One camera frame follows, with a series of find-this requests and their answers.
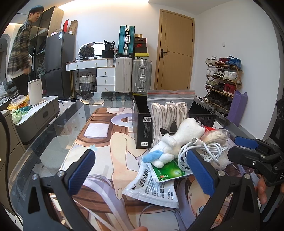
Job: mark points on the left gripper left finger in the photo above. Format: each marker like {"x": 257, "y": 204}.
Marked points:
{"x": 39, "y": 212}

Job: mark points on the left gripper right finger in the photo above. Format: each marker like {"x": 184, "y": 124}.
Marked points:
{"x": 233, "y": 203}

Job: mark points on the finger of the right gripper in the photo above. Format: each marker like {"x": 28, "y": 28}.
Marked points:
{"x": 251, "y": 159}
{"x": 251, "y": 143}

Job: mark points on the white plush toy keychain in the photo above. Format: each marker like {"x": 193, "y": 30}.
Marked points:
{"x": 167, "y": 149}

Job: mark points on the black cardboard box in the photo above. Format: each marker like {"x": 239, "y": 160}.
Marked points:
{"x": 143, "y": 125}

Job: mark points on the green medicine sachet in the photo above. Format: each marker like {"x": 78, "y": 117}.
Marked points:
{"x": 168, "y": 172}

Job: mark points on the zip bag of white laces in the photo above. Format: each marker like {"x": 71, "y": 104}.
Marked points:
{"x": 167, "y": 107}

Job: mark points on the white medicine sachet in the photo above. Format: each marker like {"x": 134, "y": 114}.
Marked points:
{"x": 143, "y": 188}

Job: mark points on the person's right hand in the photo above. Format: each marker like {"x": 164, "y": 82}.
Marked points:
{"x": 261, "y": 190}

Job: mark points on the anime print table mat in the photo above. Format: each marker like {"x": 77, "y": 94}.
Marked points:
{"x": 109, "y": 133}

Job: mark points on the purple bag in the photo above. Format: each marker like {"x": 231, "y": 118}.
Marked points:
{"x": 237, "y": 107}

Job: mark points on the wooden shoe rack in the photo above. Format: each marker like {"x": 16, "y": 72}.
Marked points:
{"x": 222, "y": 82}

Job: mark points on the grey side cabinet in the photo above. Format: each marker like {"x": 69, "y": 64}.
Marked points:
{"x": 37, "y": 118}

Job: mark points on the white air purifier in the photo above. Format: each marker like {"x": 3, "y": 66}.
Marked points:
{"x": 35, "y": 91}

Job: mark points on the wooden door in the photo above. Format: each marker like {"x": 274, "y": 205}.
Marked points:
{"x": 175, "y": 50}

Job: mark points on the wicker basket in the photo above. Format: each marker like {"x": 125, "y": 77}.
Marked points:
{"x": 86, "y": 82}

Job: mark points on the silver aluminium suitcase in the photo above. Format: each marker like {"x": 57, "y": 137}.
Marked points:
{"x": 141, "y": 75}

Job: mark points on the white desk with drawers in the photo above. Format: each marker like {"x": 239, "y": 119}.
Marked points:
{"x": 105, "y": 71}

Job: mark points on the person in plaid shirt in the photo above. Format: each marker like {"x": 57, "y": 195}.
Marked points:
{"x": 19, "y": 65}

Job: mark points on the white suitcase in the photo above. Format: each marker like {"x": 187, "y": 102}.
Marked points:
{"x": 123, "y": 71}

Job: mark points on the black refrigerator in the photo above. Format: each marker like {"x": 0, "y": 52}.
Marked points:
{"x": 59, "y": 51}

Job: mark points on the stack of shoe boxes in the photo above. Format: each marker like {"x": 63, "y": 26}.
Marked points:
{"x": 140, "y": 47}

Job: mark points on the oval mirror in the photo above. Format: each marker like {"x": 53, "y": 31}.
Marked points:
{"x": 91, "y": 50}

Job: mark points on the teal suitcase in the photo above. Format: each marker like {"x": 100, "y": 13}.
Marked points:
{"x": 126, "y": 41}

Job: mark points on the black wardrobe cabinet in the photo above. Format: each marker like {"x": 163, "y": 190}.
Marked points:
{"x": 49, "y": 22}

